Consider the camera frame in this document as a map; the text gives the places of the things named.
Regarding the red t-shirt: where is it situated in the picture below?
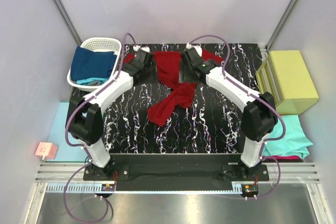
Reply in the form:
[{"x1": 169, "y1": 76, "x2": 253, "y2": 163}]
[{"x1": 123, "y1": 49, "x2": 224, "y2": 126}]

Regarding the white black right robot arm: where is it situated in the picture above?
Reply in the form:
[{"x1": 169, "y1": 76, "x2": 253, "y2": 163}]
[{"x1": 179, "y1": 44, "x2": 278, "y2": 180}]

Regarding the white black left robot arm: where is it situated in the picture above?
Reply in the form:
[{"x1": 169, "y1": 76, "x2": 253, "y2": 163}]
[{"x1": 65, "y1": 47, "x2": 157, "y2": 180}]

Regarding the light blue t-shirt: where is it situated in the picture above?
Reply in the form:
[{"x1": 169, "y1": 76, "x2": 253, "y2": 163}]
[{"x1": 76, "y1": 78, "x2": 109, "y2": 86}]

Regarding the navy blue t-shirt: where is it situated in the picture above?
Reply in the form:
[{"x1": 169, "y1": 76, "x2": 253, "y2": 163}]
[{"x1": 70, "y1": 47, "x2": 117, "y2": 81}]

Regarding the yellow drawer box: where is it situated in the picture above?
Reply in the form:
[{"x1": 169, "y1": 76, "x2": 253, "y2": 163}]
[{"x1": 256, "y1": 50, "x2": 319, "y2": 115}]

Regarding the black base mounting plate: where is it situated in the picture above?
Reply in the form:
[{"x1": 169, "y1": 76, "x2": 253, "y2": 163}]
[{"x1": 83, "y1": 154, "x2": 269, "y2": 194}]

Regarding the green clipboard with paper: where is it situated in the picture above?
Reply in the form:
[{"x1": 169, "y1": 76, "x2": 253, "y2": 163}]
[{"x1": 47, "y1": 102, "x2": 87, "y2": 163}]

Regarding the pink sponge block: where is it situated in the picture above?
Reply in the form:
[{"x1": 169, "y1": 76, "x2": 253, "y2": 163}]
[{"x1": 35, "y1": 142, "x2": 58, "y2": 160}]

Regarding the folded turquoise t-shirt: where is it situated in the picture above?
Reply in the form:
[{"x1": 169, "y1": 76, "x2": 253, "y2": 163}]
[{"x1": 262, "y1": 115, "x2": 313, "y2": 159}]

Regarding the folded magenta t-shirt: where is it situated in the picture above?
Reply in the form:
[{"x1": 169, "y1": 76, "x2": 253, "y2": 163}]
[{"x1": 274, "y1": 156, "x2": 301, "y2": 161}]

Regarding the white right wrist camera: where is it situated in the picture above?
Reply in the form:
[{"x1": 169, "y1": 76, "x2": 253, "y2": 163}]
[{"x1": 186, "y1": 42, "x2": 203, "y2": 57}]

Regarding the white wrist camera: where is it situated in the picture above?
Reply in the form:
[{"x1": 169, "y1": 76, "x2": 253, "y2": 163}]
[
  {"x1": 186, "y1": 42, "x2": 203, "y2": 57},
  {"x1": 133, "y1": 45, "x2": 150, "y2": 52}
]

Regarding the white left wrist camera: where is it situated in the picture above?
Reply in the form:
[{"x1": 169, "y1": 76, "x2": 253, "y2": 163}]
[{"x1": 133, "y1": 45, "x2": 150, "y2": 52}]

